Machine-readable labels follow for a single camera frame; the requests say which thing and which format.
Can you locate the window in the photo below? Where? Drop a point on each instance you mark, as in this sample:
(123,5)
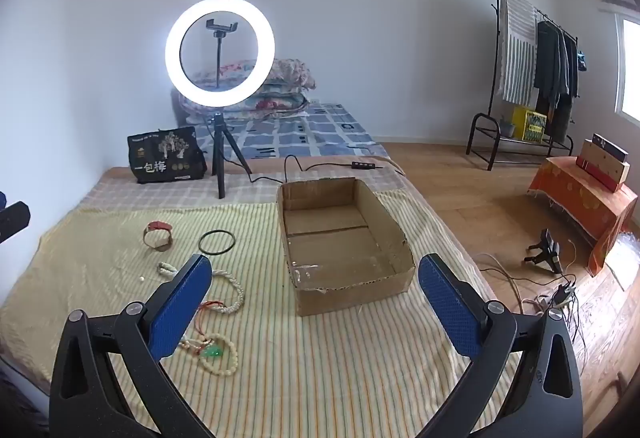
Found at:
(631,68)

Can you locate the dark green hanging jacket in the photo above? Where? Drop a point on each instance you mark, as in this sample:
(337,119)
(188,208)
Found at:
(547,63)

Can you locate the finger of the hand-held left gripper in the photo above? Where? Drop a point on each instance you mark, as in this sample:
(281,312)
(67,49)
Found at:
(15,218)

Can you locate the tan cardboard gift box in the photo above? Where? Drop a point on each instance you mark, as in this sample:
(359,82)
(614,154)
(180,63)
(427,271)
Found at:
(597,166)

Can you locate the yellow box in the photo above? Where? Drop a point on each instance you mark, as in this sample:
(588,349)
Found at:
(530,123)

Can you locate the pink floral folded quilt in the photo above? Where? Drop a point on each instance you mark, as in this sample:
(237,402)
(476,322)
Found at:
(292,71)

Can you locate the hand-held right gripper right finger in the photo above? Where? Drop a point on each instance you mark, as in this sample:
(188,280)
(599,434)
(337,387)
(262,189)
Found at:
(447,308)

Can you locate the black charger plug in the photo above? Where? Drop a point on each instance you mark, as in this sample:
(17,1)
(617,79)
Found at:
(566,292)

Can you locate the orange patterned tablecloth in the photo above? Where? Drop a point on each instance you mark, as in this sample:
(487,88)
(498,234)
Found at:
(575,198)

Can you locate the dark grey hanging coat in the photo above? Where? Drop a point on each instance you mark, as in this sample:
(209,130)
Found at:
(569,78)

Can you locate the blue plaid bed sheet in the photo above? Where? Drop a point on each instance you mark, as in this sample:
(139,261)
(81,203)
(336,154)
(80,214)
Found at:
(320,133)

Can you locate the striped hanging towel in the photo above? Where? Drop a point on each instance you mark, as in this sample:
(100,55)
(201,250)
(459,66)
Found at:
(517,53)

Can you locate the black printed bag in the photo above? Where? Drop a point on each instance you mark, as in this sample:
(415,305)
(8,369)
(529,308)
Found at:
(165,158)

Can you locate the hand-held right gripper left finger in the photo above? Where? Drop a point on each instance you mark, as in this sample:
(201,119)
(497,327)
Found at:
(182,303)

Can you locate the beige plaid blanket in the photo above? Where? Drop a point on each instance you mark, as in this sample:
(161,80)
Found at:
(150,195)

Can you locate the black tripod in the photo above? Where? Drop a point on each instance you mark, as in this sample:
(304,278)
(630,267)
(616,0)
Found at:
(218,158)

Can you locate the red floral folded quilt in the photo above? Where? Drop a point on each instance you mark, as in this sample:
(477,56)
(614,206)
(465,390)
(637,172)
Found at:
(270,106)

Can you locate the dark bangle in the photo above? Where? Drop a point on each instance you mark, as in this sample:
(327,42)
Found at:
(216,231)

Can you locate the yellow striped blanket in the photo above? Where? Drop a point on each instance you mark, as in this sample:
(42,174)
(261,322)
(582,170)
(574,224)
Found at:
(300,368)

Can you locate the dark blue box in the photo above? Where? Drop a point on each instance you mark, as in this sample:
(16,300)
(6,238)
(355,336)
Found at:
(610,147)

